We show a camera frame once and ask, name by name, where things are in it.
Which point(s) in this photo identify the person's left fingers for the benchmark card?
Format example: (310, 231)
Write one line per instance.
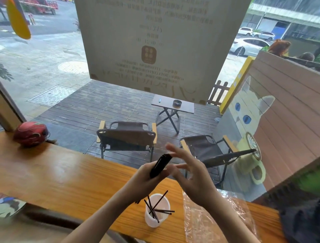
(160, 176)

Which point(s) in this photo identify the person's left forearm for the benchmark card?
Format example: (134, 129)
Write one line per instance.
(100, 220)

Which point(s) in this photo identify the person's right forearm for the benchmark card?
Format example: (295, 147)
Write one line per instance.
(230, 222)

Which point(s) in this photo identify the large white car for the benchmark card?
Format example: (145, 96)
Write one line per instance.
(247, 46)

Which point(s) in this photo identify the round manhole cover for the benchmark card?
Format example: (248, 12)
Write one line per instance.
(73, 67)

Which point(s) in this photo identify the clear plastic bag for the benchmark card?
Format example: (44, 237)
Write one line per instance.
(200, 225)

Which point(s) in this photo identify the grey folding table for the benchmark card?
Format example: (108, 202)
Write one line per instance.
(172, 107)

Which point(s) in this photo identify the red helmet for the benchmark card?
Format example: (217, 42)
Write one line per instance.
(30, 134)

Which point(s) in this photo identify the beige window poster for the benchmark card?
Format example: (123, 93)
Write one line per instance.
(160, 50)

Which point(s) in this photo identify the dark curved chair back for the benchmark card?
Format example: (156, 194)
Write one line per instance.
(62, 221)

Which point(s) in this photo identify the silver car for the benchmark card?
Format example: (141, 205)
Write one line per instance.
(263, 35)

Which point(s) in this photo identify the dark grey cloth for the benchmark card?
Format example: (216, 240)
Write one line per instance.
(302, 222)

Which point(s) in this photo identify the yellow post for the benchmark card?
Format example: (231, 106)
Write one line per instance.
(235, 85)

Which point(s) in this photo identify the red cart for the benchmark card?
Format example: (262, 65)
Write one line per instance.
(40, 6)

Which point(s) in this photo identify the wooden window frame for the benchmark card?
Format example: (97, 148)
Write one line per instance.
(10, 110)

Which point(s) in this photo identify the brown folding chair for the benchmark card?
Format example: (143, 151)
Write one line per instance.
(127, 136)
(202, 147)

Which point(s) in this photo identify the white plastic cup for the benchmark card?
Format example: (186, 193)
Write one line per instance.
(156, 220)

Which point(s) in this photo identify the square manhole cover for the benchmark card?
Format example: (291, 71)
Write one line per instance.
(51, 96)

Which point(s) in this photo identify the person's right thumb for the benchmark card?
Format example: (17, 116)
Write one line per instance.
(173, 172)

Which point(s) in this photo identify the person's left hand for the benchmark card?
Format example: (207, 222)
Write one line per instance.
(140, 181)

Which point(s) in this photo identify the black ashtray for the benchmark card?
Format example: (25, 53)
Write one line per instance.
(177, 103)

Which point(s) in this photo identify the person's right hand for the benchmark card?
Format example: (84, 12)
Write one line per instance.
(200, 182)

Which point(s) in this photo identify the small brown picket fence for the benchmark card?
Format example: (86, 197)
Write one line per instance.
(220, 94)

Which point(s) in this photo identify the black stirrer bundle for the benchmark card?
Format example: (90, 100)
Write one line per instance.
(160, 165)

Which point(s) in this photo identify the white cat window sticker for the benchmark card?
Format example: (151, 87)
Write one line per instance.
(247, 117)

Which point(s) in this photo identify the colourful printed paper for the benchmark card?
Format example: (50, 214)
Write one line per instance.
(10, 206)

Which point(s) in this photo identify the wood plank planter wall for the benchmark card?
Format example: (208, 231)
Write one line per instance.
(292, 112)

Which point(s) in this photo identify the small white car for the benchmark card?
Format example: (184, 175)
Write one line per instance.
(245, 31)

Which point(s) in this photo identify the loose black sticks group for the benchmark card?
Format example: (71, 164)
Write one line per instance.
(156, 207)

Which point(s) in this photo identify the yellow window sticker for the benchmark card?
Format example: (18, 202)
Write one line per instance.
(18, 20)

